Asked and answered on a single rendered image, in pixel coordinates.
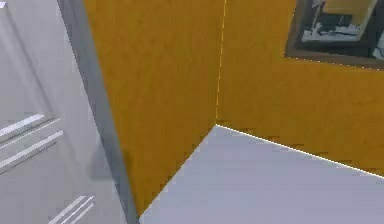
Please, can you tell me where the white panelled room door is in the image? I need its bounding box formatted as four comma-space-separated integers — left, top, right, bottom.
0, 0, 140, 224

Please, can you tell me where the dark framed wall picture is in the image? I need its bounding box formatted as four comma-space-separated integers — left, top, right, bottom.
284, 0, 384, 71

